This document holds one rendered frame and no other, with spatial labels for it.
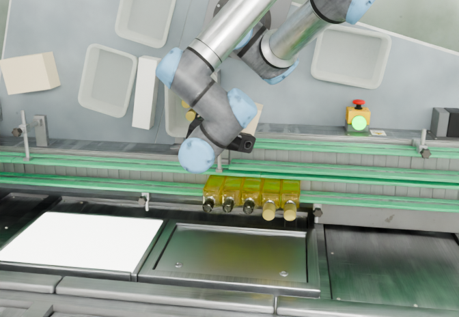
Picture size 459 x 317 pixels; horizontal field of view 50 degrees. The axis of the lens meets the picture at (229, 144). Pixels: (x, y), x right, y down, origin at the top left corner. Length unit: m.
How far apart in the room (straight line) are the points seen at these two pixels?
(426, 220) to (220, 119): 0.92
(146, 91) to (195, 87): 0.71
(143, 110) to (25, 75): 0.42
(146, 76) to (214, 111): 0.71
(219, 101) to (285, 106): 0.71
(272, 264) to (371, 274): 0.28
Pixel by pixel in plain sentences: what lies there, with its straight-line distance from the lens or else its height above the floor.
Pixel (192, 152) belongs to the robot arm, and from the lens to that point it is 1.02.
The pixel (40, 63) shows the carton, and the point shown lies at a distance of 1.81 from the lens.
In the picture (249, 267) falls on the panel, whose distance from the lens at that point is 1.37.
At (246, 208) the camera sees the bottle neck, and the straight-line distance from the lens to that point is 1.41.
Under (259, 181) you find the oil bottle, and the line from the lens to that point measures 1.52.
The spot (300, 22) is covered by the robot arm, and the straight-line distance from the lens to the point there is 1.25.
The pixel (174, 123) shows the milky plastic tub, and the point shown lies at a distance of 1.73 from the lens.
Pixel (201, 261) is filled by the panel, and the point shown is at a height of 1.22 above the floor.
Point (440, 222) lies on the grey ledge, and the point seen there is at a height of 0.88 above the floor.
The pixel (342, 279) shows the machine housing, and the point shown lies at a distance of 1.43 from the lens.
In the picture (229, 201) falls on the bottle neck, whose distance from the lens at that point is 1.41.
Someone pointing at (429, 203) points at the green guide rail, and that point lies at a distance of 1.66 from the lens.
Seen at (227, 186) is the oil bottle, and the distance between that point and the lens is 1.47.
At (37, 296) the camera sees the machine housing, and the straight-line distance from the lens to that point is 1.37.
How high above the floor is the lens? 2.40
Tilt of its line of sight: 72 degrees down
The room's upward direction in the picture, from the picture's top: 155 degrees counter-clockwise
